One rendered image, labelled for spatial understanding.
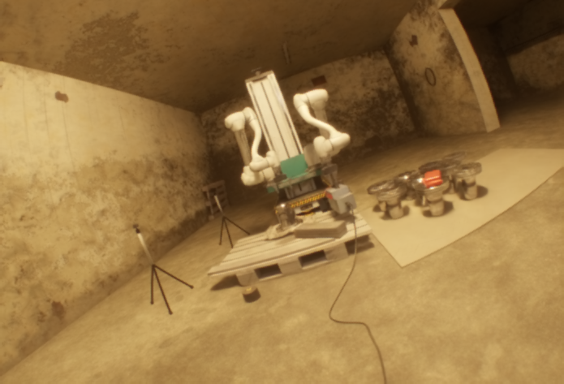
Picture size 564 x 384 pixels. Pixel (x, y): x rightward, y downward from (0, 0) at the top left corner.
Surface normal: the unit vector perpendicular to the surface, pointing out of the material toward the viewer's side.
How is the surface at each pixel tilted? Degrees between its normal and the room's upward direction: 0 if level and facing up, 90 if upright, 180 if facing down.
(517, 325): 0
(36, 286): 90
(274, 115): 90
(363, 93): 90
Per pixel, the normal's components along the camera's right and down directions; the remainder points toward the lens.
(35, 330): 0.94, -0.33
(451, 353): -0.34, -0.94
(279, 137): -0.04, 0.07
